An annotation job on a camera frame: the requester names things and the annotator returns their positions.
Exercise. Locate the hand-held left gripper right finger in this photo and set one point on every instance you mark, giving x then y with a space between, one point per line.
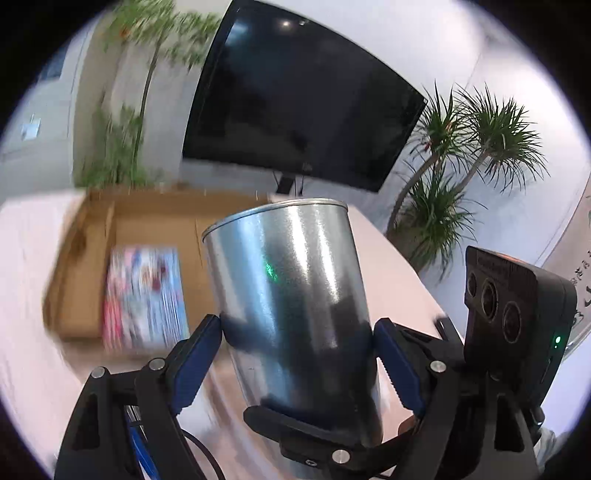
397 369

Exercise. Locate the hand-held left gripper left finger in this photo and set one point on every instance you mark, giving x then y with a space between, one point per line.
198 364

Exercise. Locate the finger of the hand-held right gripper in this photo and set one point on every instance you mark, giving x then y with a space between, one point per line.
443 345
314 438

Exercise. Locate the silver metal can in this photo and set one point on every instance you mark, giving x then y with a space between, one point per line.
286 286

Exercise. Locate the brown cardboard box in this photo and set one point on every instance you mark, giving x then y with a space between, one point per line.
152 230

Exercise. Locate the colourful packet in box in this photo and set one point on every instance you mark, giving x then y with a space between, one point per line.
143 300

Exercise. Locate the person's grey clothing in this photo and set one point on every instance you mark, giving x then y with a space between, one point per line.
551 445

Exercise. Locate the spiky palm plant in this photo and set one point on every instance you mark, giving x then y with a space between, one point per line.
489 124

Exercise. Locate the black television stand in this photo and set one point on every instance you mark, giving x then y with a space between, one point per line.
288 182

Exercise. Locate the tall leafy green plant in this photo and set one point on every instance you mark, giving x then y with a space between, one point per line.
115 152

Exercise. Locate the black flat screen television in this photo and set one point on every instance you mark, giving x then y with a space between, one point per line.
295 92

